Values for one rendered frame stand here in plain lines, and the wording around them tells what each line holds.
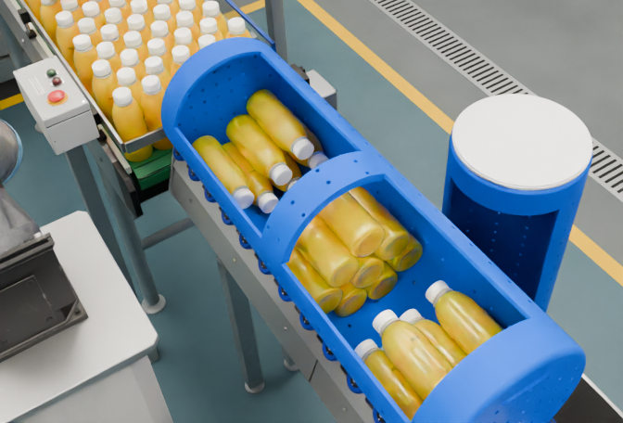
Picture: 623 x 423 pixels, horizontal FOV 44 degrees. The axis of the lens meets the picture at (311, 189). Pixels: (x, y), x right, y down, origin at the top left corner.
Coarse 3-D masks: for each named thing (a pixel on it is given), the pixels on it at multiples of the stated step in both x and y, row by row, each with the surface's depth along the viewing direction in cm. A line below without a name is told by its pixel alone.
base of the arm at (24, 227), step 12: (0, 180) 110; (0, 192) 108; (0, 204) 107; (12, 204) 109; (0, 216) 105; (12, 216) 108; (24, 216) 109; (0, 228) 104; (12, 228) 106; (24, 228) 107; (36, 228) 110; (0, 240) 104; (12, 240) 105; (24, 240) 106; (0, 252) 103
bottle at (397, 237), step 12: (360, 192) 137; (372, 204) 135; (372, 216) 133; (384, 216) 133; (384, 228) 131; (396, 228) 131; (384, 240) 130; (396, 240) 132; (408, 240) 134; (384, 252) 132; (396, 252) 134
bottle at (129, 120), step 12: (132, 96) 169; (120, 108) 167; (132, 108) 168; (120, 120) 168; (132, 120) 169; (144, 120) 172; (120, 132) 172; (132, 132) 171; (144, 132) 173; (132, 156) 176; (144, 156) 177
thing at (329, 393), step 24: (192, 192) 171; (192, 216) 173; (216, 240) 165; (240, 264) 158; (264, 288) 152; (264, 312) 154; (288, 336) 148; (312, 360) 142; (312, 384) 144; (336, 384) 137; (336, 408) 139
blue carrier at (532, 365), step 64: (192, 64) 149; (256, 64) 160; (192, 128) 161; (320, 128) 159; (320, 192) 124; (384, 192) 146; (448, 256) 135; (320, 320) 121; (512, 320) 125; (448, 384) 102; (512, 384) 100; (576, 384) 116
